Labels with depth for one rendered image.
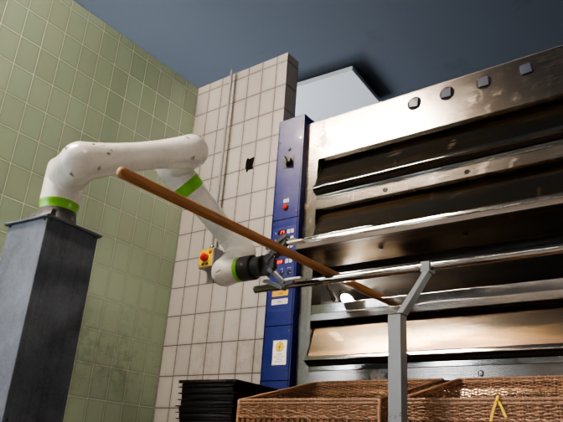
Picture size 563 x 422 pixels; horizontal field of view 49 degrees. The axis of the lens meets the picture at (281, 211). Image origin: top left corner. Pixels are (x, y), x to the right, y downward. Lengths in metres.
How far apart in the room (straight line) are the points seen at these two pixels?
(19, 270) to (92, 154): 0.41
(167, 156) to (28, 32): 1.23
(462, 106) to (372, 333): 1.01
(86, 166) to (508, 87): 1.64
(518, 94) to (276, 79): 1.33
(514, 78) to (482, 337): 1.04
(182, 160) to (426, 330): 1.11
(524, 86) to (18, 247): 1.93
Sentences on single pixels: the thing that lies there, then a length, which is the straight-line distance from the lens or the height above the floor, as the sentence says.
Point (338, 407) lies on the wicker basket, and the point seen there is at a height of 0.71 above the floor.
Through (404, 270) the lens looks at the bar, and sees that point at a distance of 2.08.
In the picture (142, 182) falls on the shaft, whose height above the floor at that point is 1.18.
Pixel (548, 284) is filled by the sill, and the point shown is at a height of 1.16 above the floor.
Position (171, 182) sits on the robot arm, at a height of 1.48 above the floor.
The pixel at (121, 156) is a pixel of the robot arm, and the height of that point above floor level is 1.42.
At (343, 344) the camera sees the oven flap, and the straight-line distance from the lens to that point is 2.57.
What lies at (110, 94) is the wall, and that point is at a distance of 3.32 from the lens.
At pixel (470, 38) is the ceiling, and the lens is 4.88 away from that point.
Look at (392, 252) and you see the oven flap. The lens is 2.56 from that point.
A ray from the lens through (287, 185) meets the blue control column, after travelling 2.95.
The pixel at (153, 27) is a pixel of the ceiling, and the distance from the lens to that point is 4.91.
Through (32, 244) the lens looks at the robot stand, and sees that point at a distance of 2.03.
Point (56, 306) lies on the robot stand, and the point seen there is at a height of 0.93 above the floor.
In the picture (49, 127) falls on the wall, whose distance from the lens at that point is 3.03.
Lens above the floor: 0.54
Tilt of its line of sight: 22 degrees up
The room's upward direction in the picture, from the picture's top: 4 degrees clockwise
